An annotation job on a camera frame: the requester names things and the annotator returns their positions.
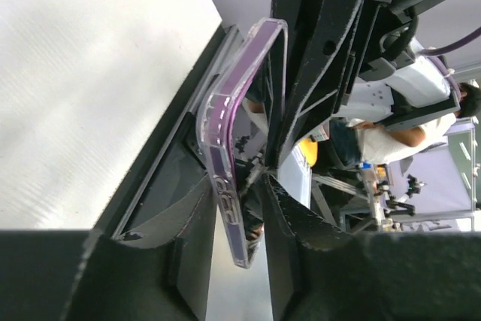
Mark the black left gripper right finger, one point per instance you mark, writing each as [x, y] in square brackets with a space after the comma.
[318, 272]

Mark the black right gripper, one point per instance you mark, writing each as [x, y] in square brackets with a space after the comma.
[320, 37]

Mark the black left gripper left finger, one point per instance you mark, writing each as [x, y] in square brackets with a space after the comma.
[158, 271]

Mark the clear phone case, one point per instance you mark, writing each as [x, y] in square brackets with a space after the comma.
[267, 42]

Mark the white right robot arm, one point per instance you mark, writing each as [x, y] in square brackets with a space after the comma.
[353, 59]

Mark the seated person white shirt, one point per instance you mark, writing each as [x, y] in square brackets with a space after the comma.
[381, 144]

